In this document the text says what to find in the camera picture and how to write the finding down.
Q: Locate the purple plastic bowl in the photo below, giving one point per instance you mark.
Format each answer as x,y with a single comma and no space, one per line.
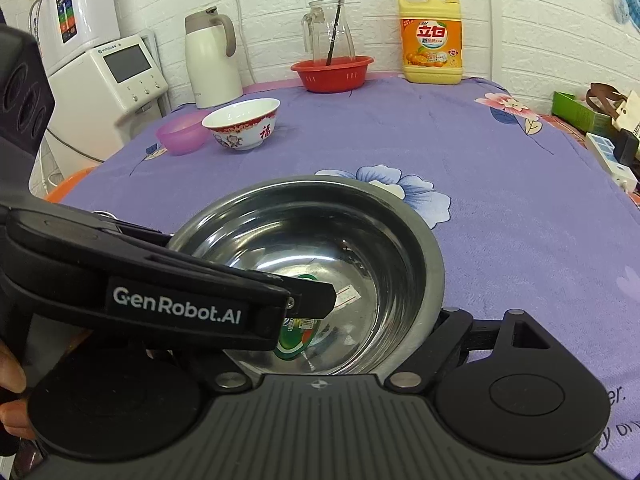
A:
184,134

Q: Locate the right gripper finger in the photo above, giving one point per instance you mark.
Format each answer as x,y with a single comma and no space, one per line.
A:
455,335

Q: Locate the purple floral tablecloth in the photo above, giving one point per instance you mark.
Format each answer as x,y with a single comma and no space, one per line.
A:
527,221

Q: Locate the white water dispenser machine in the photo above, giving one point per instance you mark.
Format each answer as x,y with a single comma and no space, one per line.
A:
103,100

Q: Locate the clear glass pitcher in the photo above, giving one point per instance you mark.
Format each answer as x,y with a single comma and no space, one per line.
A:
317,25

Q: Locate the cream thermos jug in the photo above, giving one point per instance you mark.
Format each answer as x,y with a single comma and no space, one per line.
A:
209,47

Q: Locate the person's left hand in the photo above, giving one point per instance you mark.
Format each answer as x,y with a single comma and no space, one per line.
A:
14,418

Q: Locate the white water purifier unit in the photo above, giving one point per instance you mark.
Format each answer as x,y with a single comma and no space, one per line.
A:
66,29

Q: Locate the red plastic colander basket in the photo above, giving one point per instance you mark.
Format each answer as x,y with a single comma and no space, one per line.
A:
343,74

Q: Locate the yellow dish soap bottle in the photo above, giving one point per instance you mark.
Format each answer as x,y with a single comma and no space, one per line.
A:
431,36

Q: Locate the white red patterned bowl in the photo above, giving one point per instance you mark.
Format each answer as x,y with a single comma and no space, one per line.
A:
244,125

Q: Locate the black stirring stick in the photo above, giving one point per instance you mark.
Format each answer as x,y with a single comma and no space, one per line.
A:
336,22

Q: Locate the green cardboard box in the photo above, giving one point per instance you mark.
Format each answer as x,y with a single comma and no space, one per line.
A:
580,115

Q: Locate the white power strip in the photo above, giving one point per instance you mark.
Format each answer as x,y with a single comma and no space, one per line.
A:
603,150

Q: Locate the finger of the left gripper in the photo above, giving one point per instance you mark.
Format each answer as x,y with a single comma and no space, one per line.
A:
309,297

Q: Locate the brown and white bag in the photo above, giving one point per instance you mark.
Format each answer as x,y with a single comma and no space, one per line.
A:
623,110

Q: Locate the stainless steel bowl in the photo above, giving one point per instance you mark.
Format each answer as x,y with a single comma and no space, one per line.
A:
373,242

